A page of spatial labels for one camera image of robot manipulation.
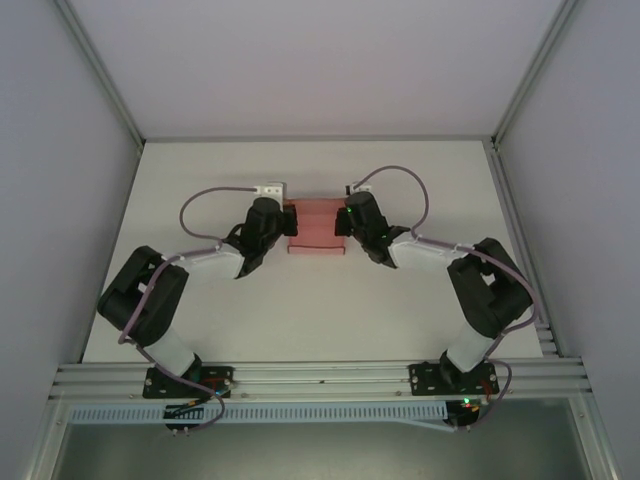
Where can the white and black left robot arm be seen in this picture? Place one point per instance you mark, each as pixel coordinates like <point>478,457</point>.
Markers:
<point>215,262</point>

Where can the thin aluminium table edge rail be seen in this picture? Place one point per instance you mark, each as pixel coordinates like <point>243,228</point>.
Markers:
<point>320,138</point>

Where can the aluminium side rail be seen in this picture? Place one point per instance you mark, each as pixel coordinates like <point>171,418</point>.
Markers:
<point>510,200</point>

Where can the wide aluminium base rail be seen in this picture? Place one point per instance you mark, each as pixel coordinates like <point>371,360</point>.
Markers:
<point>320,375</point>

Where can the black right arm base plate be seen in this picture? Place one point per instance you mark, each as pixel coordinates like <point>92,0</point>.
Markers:
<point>425,380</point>

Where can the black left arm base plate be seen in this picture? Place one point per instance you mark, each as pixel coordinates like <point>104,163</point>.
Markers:
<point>160,387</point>

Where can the aluminium frame post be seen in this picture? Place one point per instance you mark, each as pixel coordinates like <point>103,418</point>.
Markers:
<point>536,75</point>
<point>109,75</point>
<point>45,440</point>
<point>595,440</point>

